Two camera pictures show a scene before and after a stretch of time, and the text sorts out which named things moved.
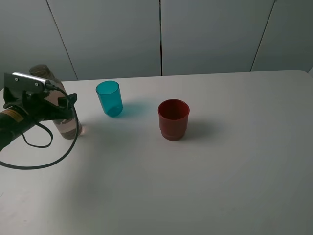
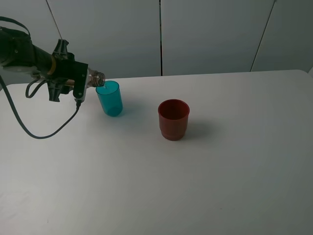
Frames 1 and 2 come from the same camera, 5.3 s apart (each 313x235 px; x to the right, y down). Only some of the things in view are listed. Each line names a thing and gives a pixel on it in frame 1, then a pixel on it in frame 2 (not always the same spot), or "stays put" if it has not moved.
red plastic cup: x=173 y=117 stays put
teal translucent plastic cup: x=110 y=96 stays put
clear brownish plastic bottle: x=66 y=127 → x=95 y=79
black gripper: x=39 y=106 → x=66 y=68
